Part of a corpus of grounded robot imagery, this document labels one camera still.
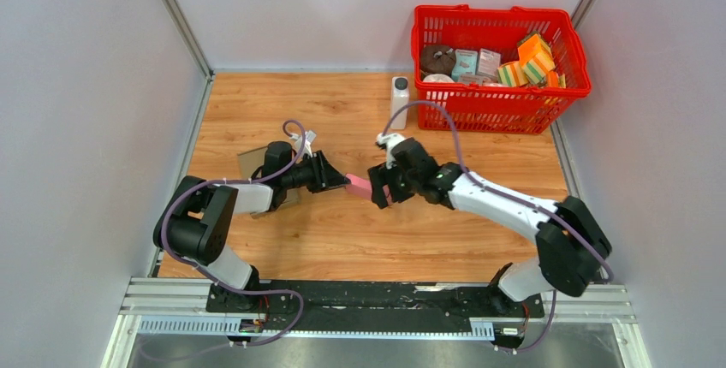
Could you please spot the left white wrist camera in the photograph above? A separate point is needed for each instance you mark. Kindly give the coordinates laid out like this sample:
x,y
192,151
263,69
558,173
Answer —
x,y
304,142

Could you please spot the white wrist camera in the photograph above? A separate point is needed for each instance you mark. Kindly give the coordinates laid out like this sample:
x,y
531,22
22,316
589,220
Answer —
x,y
388,142
304,142

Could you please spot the grey pink small box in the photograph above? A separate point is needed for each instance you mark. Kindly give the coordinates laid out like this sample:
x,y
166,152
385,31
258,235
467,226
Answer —
x,y
488,64

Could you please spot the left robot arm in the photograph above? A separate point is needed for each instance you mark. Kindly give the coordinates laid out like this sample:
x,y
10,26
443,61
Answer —
x,y
195,224

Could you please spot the striped sponge pack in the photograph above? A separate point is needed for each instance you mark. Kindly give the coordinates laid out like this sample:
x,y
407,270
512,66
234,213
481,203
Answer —
x,y
511,74

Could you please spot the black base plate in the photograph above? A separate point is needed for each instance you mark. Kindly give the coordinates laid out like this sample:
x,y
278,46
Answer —
x,y
349,306

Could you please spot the orange green sponge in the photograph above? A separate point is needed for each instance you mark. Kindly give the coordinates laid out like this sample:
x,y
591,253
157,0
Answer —
x,y
535,58

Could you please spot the pink paper box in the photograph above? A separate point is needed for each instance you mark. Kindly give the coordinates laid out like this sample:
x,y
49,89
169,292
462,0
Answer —
x,y
358,186

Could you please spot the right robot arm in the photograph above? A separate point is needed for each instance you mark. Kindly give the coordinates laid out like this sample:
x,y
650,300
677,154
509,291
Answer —
x,y
571,247

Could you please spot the aluminium frame rail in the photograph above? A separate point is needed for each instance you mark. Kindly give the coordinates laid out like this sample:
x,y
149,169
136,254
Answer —
x,y
176,306

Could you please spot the brown round item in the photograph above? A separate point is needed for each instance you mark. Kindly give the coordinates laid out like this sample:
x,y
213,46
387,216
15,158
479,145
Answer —
x,y
437,59

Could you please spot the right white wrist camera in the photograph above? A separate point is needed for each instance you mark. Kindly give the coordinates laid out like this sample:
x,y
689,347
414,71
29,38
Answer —
x,y
388,142

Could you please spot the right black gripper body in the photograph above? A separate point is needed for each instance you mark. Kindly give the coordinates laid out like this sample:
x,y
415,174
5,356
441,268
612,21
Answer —
x,y
402,186

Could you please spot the white bottle black cap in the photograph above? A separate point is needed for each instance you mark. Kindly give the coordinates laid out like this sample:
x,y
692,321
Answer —
x,y
399,98

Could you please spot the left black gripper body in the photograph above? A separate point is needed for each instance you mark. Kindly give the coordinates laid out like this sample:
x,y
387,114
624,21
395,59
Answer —
x,y
306,174

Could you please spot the red plastic basket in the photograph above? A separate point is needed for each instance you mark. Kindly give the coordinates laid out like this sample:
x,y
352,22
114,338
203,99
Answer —
x,y
500,109

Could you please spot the teal small box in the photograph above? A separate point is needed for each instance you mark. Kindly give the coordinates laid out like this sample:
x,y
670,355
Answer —
x,y
465,63

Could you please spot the white round lid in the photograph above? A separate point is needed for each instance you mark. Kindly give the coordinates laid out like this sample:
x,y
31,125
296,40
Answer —
x,y
438,78

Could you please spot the brown cardboard box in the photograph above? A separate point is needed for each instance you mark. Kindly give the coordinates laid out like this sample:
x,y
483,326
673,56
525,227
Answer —
x,y
250,161

